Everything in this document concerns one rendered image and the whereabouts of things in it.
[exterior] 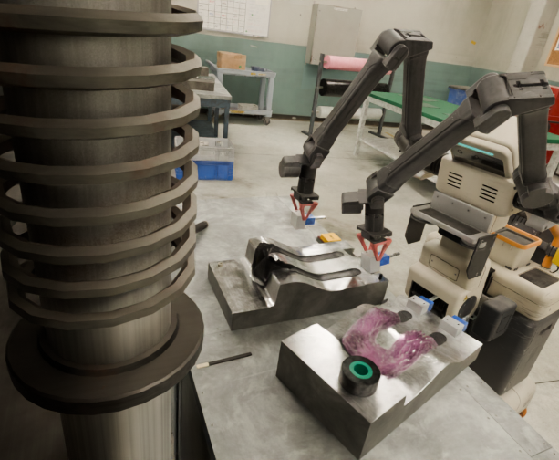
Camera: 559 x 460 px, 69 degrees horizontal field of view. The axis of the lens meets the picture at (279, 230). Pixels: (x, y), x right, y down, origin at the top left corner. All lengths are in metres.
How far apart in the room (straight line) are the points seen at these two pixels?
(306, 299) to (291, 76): 6.83
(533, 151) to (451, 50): 8.07
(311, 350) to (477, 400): 0.44
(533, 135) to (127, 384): 1.01
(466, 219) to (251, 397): 0.90
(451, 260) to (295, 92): 6.57
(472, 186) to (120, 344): 1.35
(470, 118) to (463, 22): 8.26
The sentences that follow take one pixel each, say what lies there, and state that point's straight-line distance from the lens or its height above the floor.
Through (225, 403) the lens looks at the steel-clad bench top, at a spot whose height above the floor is 0.80.
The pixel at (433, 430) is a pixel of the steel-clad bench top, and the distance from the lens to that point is 1.04.
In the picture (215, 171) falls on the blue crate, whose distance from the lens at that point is 4.39.
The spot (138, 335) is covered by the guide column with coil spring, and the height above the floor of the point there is 1.42.
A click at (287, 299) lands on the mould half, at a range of 1.13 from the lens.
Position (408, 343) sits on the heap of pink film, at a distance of 1.05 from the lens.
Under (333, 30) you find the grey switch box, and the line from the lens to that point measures 7.63.
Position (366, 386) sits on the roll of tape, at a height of 0.94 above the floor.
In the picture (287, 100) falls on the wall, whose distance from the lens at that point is 7.85.
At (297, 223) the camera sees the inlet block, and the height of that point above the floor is 0.93.
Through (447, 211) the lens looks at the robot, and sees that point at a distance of 1.50.
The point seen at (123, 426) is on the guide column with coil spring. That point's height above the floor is 1.37.
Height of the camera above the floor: 1.54
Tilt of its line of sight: 26 degrees down
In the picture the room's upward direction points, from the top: 8 degrees clockwise
